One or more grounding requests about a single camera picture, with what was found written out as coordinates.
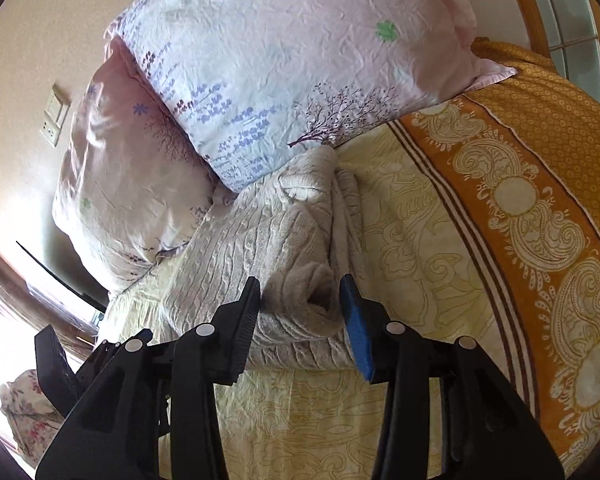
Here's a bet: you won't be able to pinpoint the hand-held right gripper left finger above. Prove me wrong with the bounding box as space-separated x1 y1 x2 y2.
35 276 262 480

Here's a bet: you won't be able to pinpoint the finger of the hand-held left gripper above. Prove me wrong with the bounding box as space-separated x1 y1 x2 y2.
75 328 154 392
34 324 83 407

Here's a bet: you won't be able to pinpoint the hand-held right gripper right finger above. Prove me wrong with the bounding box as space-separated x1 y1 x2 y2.
339 274 566 480

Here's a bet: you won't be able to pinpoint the beige cable-knit sweater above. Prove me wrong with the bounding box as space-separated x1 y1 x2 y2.
107 147 370 372

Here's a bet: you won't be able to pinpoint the floral printed cloth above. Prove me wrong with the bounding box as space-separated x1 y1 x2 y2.
0 369 67 457

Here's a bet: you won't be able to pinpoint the black flat television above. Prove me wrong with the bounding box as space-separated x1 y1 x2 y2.
15 240 109 314

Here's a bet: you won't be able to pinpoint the yellow and orange patterned bedspread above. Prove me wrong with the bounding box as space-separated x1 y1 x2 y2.
102 40 600 480

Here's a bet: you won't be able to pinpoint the pink floral pillow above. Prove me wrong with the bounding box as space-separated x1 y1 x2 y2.
52 37 237 294

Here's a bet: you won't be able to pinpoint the pillow with blue flower print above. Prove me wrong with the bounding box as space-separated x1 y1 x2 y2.
104 0 520 194

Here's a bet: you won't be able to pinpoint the wooden bed headboard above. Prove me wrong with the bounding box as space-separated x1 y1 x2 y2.
497 0 600 108

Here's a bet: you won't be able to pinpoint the white wall socket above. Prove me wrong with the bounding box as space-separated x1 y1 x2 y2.
39 120 64 149

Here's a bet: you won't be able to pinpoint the white wall switch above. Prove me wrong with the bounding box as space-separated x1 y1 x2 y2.
46 83 72 126

